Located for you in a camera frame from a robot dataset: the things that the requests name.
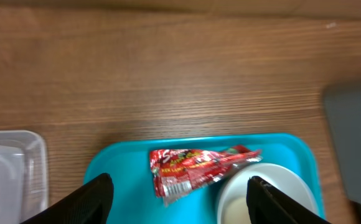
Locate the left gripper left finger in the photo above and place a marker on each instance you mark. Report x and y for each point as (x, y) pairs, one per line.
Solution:
(89, 204)

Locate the clear plastic bin lid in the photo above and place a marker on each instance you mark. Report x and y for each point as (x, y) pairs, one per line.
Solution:
(24, 185)

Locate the teal serving tray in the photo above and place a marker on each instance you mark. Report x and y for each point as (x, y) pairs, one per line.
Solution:
(134, 201)

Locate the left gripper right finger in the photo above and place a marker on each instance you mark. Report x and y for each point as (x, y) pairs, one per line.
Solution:
(268, 205)

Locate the grey bowl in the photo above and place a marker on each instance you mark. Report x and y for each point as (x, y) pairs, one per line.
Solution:
(280, 177)

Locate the white cup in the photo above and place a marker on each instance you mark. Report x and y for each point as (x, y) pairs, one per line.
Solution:
(236, 212)

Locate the red snack wrapper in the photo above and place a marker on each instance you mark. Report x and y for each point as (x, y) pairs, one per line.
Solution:
(178, 172)

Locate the grey dishwasher rack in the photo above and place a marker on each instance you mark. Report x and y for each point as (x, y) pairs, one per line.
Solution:
(342, 106)

